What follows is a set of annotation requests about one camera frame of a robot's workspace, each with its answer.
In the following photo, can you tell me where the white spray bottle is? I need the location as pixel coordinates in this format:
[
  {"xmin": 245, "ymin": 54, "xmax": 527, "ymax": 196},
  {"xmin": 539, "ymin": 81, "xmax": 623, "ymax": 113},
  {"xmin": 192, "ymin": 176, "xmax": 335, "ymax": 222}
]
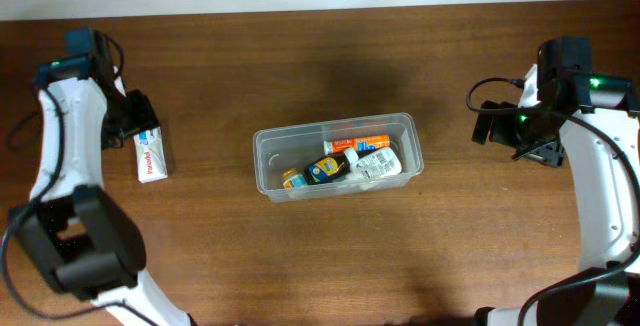
[{"xmin": 346, "ymin": 147, "xmax": 402, "ymax": 181}]

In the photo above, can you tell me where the white Panadol box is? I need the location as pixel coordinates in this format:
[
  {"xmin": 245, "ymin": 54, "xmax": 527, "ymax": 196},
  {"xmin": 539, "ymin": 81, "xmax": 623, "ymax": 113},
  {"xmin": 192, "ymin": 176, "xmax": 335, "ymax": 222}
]
[{"xmin": 133, "ymin": 127, "xmax": 168, "ymax": 183}]

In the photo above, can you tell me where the orange tablet tube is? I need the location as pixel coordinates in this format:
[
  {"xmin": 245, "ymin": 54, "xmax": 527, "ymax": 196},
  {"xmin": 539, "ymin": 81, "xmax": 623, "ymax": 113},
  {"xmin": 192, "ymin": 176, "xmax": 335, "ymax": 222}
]
[{"xmin": 323, "ymin": 134, "xmax": 391, "ymax": 155}]

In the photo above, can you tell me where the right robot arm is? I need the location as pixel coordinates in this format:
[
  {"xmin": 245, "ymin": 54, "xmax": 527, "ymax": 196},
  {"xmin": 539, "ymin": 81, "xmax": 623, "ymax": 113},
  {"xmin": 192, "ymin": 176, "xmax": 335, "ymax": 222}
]
[{"xmin": 472, "ymin": 36, "xmax": 639, "ymax": 325}]

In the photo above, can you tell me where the clear plastic container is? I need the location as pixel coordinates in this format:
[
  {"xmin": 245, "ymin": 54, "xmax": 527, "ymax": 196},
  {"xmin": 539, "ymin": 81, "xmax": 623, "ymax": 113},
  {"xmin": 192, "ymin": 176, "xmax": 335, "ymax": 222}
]
[{"xmin": 253, "ymin": 113, "xmax": 424, "ymax": 202}]

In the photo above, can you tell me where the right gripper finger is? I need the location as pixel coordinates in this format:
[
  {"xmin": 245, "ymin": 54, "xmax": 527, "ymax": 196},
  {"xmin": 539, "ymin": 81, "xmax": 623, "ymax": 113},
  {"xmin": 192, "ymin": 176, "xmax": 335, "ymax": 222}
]
[
  {"xmin": 471, "ymin": 113, "xmax": 493, "ymax": 145},
  {"xmin": 512, "ymin": 140, "xmax": 565, "ymax": 167}
]

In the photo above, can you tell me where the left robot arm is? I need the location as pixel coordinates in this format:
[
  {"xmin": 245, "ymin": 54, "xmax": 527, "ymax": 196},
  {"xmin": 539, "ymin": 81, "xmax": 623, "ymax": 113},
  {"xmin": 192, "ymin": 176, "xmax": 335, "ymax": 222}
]
[{"xmin": 1, "ymin": 28, "xmax": 194, "ymax": 325}]

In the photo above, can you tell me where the dark bottle white cap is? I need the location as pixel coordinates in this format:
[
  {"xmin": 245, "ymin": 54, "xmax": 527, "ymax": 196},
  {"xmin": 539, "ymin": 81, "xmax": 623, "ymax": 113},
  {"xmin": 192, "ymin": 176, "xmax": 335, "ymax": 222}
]
[{"xmin": 302, "ymin": 148, "xmax": 359, "ymax": 185}]

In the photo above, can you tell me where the small jar gold lid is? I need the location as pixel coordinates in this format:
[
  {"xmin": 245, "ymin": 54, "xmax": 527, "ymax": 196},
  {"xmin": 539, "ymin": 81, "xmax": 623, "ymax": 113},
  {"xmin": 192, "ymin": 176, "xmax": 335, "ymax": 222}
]
[{"xmin": 282, "ymin": 168, "xmax": 308, "ymax": 189}]

